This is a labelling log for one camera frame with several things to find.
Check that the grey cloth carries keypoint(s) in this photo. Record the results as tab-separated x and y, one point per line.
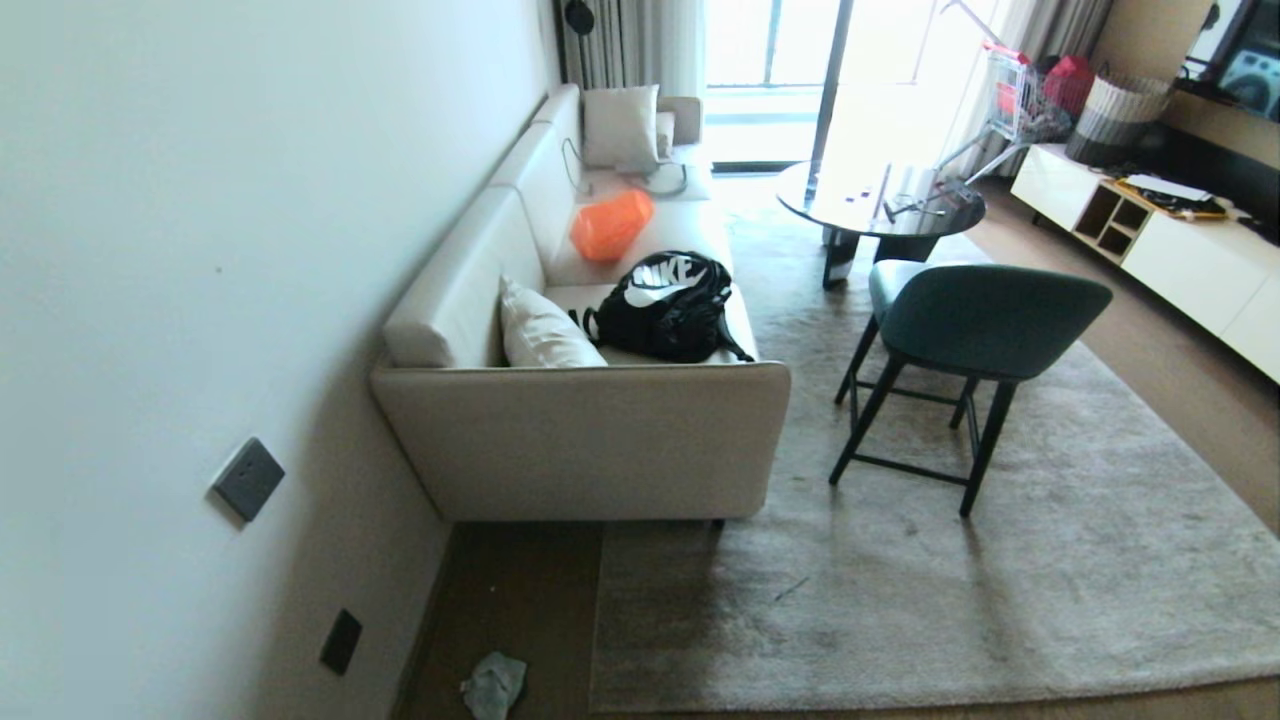
495	685

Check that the grey rug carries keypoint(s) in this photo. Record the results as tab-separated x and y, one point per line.
1000	560

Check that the black backpack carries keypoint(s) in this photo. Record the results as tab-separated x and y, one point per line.
668	310

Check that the white cushion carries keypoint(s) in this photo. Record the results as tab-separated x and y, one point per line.
540	335
620	125

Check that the beige sofa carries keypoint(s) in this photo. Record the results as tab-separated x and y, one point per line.
560	440

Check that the orange bag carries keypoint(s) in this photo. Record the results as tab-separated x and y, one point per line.
610	227

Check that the round black glass table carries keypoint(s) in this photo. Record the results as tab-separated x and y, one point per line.
870	205

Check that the grey curtain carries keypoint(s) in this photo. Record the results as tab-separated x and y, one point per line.
625	45

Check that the teal chair black legs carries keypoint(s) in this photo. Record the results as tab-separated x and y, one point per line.
985	320

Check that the small shopping cart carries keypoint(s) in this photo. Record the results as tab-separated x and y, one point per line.
1010	100

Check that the red bag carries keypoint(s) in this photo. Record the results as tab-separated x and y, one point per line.
1068	85

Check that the striped woven basket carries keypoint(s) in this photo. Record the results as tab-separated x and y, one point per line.
1115	118

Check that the yellow tray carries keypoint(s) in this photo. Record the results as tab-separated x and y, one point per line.
1172	198

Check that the white low cabinet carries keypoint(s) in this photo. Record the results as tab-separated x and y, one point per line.
1190	265

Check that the television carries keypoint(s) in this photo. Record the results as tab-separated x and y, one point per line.
1245	60

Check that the grey wall switch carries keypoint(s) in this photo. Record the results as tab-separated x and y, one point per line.
248	479

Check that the black wall socket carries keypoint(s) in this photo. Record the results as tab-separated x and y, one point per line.
341	641

